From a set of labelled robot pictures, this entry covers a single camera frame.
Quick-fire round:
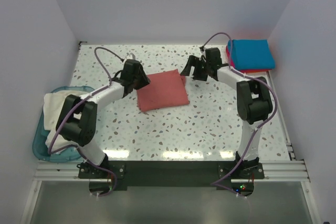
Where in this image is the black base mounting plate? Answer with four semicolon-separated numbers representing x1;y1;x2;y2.
77;160;265;196

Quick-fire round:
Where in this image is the salmon pink t shirt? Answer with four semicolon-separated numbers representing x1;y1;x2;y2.
136;69;190;112

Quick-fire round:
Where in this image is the folded blue t shirt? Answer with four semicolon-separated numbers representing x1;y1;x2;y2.
227;39;276;70

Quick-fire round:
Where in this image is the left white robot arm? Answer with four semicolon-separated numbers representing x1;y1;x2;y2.
48;59;150;169

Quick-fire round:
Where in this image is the cream white t shirt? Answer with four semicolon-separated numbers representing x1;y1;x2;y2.
43;90;87;154

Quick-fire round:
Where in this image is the aluminium frame rail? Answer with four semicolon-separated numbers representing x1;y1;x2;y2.
21;161;322;223

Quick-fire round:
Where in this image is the folded magenta t shirt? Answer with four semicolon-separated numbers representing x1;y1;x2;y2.
225;46;270;74

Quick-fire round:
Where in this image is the teal plastic basket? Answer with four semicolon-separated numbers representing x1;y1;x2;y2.
32;86;94;163

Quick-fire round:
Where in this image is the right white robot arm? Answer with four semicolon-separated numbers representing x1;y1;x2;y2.
181;48;278;161

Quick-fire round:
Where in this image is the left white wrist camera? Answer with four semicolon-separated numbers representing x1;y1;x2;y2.
124;53;136;60

